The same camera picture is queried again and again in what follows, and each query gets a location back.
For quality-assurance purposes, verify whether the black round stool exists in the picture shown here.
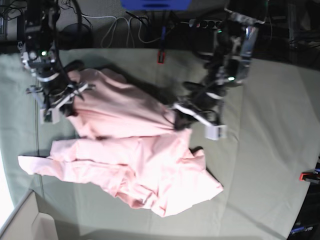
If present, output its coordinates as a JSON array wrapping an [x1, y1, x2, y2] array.
[[59, 23, 94, 50]]

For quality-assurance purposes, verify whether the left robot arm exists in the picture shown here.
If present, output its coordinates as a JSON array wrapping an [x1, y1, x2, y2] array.
[[170, 4, 266, 141]]

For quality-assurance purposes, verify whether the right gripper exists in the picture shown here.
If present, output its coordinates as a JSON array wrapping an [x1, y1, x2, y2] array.
[[26, 82, 95, 124]]

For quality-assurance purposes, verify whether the blue box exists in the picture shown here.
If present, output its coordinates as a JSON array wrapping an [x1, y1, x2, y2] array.
[[120, 0, 191, 11]]

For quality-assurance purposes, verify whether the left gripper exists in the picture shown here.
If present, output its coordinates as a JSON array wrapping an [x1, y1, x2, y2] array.
[[172, 94, 228, 141]]

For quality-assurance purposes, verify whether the beige plastic bin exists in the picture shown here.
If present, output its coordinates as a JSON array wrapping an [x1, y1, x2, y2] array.
[[0, 190, 58, 240]]

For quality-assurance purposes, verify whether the red black clamp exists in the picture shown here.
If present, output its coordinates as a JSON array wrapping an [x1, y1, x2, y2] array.
[[157, 25, 166, 64], [299, 162, 320, 185]]

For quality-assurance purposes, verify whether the black power strip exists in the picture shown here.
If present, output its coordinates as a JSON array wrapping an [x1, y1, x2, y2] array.
[[187, 19, 222, 30]]

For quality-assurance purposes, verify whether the pink t-shirt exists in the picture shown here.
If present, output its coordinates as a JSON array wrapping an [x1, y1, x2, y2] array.
[[18, 68, 223, 217]]

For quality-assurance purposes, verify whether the green table cloth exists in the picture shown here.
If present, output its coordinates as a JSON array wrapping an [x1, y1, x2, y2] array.
[[0, 53, 320, 240]]

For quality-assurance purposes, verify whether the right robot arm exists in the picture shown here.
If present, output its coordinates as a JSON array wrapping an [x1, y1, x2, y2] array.
[[20, 0, 95, 124]]

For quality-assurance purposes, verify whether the red black clamp middle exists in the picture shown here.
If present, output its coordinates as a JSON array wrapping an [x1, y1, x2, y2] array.
[[157, 25, 166, 64]]

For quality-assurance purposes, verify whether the red black clamp right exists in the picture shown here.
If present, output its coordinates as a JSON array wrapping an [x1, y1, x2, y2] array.
[[299, 162, 320, 185]]

